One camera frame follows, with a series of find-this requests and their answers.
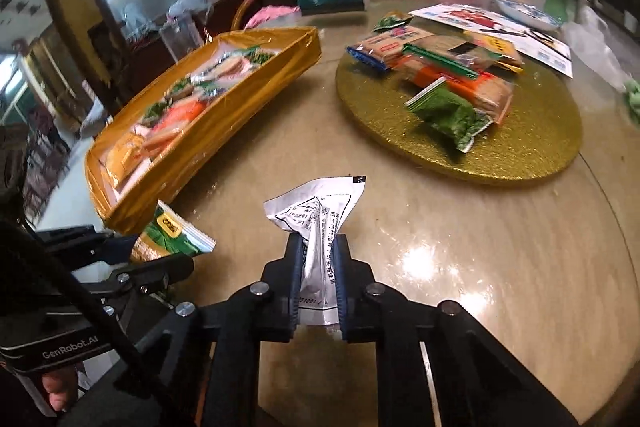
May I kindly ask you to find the pink cloth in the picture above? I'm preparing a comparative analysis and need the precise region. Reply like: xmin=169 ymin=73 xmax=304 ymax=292
xmin=245 ymin=4 xmax=301 ymax=29

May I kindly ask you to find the crumpled green wrapper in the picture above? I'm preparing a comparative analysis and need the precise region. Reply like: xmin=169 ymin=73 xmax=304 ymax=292
xmin=620 ymin=77 xmax=640 ymax=125

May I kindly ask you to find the gold glitter round turntable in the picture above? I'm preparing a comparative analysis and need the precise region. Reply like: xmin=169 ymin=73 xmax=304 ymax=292
xmin=335 ymin=27 xmax=583 ymax=185

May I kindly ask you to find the gold cardboard box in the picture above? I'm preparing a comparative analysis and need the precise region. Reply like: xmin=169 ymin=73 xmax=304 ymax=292
xmin=84 ymin=26 xmax=322 ymax=235

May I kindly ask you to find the blue white plate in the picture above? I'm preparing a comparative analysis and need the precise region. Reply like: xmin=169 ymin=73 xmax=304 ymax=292
xmin=492 ymin=0 xmax=562 ymax=32

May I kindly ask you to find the black pen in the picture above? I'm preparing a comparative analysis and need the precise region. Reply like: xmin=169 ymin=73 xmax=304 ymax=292
xmin=480 ymin=26 xmax=528 ymax=38

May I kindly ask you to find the green snack packet yellow label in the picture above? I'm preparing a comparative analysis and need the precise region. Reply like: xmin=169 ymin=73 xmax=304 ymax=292
xmin=131 ymin=200 xmax=217 ymax=264

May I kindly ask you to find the plain green snack packet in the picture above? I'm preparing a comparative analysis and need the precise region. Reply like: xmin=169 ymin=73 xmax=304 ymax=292
xmin=404 ymin=77 xmax=493 ymax=154

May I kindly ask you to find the orange cracker pack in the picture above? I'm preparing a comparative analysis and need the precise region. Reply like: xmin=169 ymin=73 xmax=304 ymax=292
xmin=150 ymin=99 xmax=208 ymax=142

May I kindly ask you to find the curved back wooden chair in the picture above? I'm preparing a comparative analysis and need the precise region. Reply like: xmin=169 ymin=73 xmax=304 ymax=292
xmin=231 ymin=0 xmax=303 ymax=32

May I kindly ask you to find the person's left hand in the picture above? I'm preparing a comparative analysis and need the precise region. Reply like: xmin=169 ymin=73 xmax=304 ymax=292
xmin=42 ymin=364 xmax=79 ymax=411

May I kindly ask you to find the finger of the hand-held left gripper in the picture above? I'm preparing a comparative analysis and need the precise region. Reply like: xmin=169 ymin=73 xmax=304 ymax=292
xmin=35 ymin=229 xmax=137 ymax=269
xmin=77 ymin=254 xmax=196 ymax=304

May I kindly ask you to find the blue label cracker pack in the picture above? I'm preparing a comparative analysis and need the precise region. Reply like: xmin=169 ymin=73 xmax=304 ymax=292
xmin=346 ymin=26 xmax=436 ymax=72

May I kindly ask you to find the printed paper flyer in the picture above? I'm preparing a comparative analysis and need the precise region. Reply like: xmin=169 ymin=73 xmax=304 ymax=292
xmin=409 ymin=3 xmax=573 ymax=78

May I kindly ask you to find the white green snack packet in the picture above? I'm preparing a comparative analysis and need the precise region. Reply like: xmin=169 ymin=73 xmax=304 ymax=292
xmin=263 ymin=175 xmax=367 ymax=327

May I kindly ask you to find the dark wooden sideboard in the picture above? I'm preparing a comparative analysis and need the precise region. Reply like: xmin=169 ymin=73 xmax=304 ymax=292
xmin=90 ymin=2 xmax=236 ymax=108

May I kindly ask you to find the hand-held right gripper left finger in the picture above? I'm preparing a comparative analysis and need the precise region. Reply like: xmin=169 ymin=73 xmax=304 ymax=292
xmin=100 ymin=232 xmax=308 ymax=427

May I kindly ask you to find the pile of mixed snack packets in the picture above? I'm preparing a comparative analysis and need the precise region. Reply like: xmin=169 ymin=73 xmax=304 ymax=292
xmin=346 ymin=12 xmax=526 ymax=154

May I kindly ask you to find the white plastic bag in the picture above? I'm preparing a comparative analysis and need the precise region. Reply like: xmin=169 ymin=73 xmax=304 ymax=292
xmin=560 ymin=4 xmax=631 ymax=82

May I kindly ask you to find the black cable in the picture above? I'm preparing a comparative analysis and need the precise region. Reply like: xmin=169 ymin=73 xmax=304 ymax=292
xmin=0 ymin=217 xmax=181 ymax=427

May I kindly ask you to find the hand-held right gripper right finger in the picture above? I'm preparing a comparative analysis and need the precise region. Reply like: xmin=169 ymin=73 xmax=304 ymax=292
xmin=332 ymin=232 xmax=581 ymax=427

